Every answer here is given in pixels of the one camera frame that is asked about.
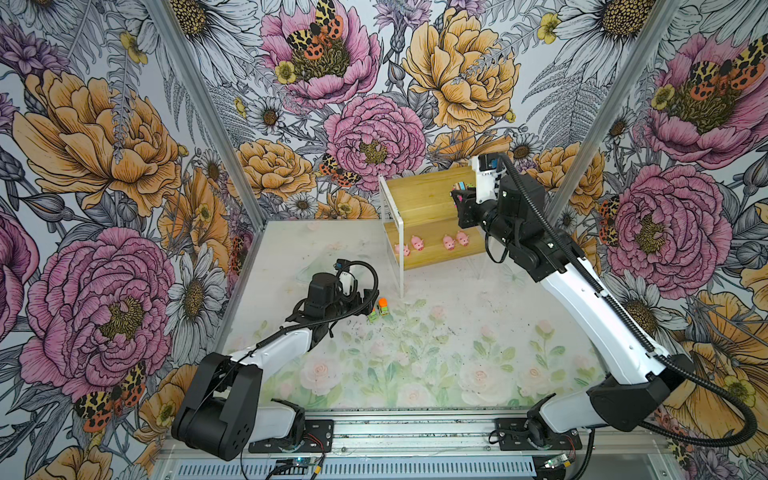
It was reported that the two-tier bamboo shelf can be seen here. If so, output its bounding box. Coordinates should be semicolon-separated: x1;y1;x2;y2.
378;166;489;295

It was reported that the aluminium front rail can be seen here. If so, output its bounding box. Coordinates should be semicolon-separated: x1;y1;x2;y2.
157;409;667;468

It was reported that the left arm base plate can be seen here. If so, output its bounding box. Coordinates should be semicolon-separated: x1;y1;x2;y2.
247;419;335;454

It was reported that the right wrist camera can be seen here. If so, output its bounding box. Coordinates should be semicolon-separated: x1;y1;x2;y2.
471;153;501;204

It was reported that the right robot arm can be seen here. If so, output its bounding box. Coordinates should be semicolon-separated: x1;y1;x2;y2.
451;175;694;447

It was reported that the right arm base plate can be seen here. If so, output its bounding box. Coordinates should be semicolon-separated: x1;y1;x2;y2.
488;417;582;452

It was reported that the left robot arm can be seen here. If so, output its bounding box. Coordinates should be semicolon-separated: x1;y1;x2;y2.
171;261;379;461

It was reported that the right black corrugated cable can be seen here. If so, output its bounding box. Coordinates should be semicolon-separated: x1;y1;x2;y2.
497;153;759;448

